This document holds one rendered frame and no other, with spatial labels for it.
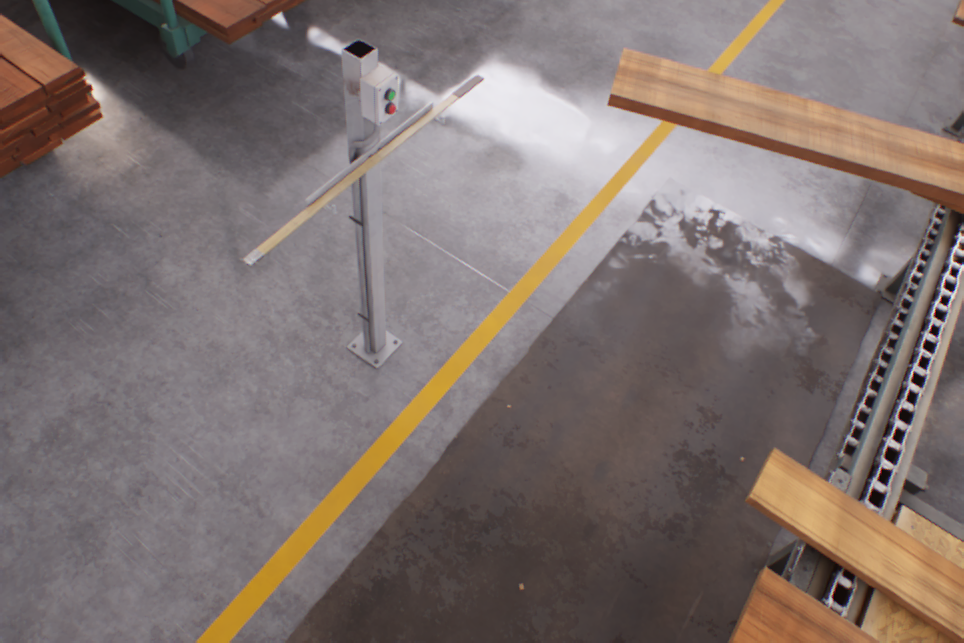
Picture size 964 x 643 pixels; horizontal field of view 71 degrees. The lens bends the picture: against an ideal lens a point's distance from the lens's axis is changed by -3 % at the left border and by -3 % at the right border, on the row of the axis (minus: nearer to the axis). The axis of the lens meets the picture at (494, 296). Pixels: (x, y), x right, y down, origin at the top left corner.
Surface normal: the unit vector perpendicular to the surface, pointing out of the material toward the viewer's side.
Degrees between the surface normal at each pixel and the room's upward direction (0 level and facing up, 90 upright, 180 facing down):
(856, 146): 0
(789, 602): 0
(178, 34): 90
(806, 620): 0
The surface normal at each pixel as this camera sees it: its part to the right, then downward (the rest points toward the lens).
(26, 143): 0.82, 0.52
